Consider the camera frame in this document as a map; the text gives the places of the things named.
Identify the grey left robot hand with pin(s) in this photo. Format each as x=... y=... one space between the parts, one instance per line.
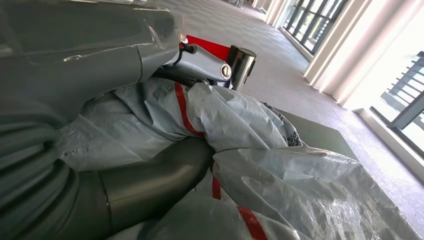
x=82 y=56

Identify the chrome stanchion post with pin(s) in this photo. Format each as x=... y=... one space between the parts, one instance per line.
x=243 y=64

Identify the red barrier belt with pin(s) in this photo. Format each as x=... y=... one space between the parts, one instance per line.
x=212 y=48

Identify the black framed window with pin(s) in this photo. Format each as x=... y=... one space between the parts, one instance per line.
x=407 y=112
x=311 y=20

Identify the grey plastic mailer package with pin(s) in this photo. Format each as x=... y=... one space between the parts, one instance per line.
x=265 y=185

